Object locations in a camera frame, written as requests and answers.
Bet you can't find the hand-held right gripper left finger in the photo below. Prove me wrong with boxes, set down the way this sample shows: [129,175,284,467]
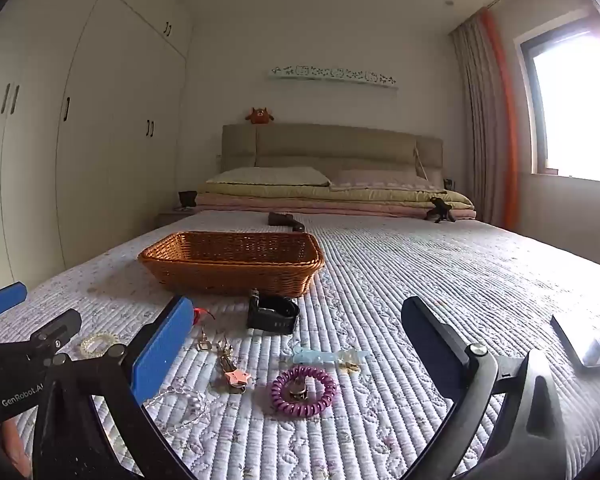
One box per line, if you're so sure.
[32,295,196,480]

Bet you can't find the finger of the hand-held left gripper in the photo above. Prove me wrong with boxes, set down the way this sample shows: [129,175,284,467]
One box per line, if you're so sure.
[0,309,83,361]
[0,282,28,318]

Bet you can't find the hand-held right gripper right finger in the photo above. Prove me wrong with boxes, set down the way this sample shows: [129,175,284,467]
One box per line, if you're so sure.
[400,296,581,480]

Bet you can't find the red cord with gold clasp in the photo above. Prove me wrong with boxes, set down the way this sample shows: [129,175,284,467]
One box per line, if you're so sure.
[192,307,216,353]

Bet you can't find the cream bead bracelet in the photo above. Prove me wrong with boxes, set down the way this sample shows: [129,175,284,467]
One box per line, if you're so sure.
[80,332,121,360]

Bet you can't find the brown wicker basket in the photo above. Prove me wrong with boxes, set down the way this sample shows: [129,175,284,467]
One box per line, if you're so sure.
[138,231,326,298]

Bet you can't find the person's left hand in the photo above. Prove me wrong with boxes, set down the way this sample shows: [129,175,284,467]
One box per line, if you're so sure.
[0,417,33,468]

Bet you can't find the white quilted bedspread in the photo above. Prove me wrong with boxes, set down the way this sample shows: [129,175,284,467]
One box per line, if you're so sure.
[0,210,600,480]

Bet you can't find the black wrist watch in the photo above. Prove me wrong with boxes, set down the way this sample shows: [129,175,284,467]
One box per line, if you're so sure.
[246,289,301,335]

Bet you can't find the light blue hair clip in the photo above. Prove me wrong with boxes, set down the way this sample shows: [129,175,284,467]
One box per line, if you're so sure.
[280,344,373,373]

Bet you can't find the small black tripod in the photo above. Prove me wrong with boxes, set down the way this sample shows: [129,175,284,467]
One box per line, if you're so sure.
[426,197,454,223]

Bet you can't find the beige nightstand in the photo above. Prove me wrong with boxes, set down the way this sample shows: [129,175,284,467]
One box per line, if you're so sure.
[155,207,196,231]

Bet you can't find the black silver flat device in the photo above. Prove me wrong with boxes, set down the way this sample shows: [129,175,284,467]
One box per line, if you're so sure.
[550,314,600,373]

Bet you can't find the dark wooden brush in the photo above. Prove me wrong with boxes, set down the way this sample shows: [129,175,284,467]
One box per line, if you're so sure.
[267,212,306,233]

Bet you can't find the folded beige pink quilts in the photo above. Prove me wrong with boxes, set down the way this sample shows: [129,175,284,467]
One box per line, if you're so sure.
[196,182,473,208]

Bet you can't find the folded pink blanket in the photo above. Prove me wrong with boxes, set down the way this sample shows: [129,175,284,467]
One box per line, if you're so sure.
[195,195,477,221]

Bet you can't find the white wardrobe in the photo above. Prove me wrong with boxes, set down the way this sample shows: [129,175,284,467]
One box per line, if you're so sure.
[0,0,193,286]

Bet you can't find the cream pillow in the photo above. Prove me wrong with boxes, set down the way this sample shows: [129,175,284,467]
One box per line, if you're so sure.
[206,166,332,188]

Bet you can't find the orange curtain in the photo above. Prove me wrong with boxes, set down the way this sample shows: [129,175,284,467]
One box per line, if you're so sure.
[481,10,520,233]

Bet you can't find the beige curtain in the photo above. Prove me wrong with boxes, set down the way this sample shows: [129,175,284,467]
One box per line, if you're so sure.
[449,12,511,226]

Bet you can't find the beige padded headboard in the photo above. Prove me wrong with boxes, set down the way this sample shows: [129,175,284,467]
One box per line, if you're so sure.
[221,123,444,186]

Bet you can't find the orange plush toy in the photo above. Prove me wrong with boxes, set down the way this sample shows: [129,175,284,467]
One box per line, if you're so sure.
[245,106,274,126]

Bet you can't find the dark framed window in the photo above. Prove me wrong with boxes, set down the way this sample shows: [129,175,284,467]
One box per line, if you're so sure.
[517,30,600,183]

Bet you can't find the clear link chain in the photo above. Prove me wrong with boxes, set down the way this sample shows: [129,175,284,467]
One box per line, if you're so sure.
[147,385,213,438]

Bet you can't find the pink star keychain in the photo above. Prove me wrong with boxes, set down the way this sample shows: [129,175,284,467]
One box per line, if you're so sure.
[212,332,253,393]

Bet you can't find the purple coil hair tie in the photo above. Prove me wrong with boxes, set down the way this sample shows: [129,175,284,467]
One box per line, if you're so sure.
[270,366,338,417]

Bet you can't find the white patterned wall decor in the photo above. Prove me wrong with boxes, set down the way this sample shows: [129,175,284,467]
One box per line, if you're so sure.
[267,64,400,91]

